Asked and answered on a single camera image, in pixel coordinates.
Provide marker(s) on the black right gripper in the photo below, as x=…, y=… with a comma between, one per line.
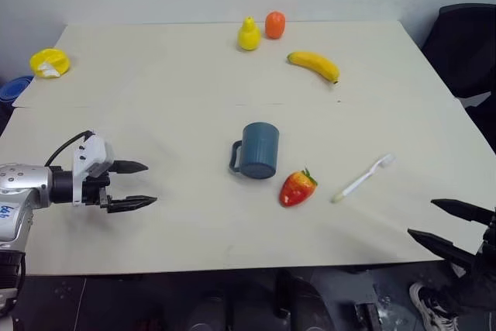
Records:
x=489, y=236

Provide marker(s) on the yellow toy banana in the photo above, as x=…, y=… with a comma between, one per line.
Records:
x=315, y=64

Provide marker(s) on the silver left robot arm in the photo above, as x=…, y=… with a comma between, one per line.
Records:
x=23, y=183

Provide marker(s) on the black office chair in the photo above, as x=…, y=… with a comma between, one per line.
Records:
x=465, y=52

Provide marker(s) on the white toothbrush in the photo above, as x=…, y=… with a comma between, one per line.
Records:
x=362, y=180

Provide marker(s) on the white and black sneaker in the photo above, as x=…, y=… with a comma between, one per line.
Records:
x=430, y=305

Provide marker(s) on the red toy strawberry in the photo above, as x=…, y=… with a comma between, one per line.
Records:
x=296, y=189

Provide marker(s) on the teal plastic mug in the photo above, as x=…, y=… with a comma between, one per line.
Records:
x=259, y=150

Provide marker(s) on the blue round bowl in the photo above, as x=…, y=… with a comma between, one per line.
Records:
x=13, y=88

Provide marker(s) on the yellow toy pear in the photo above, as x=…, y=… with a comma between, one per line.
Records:
x=248, y=36

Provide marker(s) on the black trouser leg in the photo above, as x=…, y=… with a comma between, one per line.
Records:
x=470, y=292

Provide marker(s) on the orange toy fruit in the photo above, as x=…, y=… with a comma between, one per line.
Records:
x=275, y=25

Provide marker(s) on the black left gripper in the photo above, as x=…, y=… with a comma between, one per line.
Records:
x=93, y=189

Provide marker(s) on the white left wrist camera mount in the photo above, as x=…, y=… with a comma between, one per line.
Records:
x=91, y=152

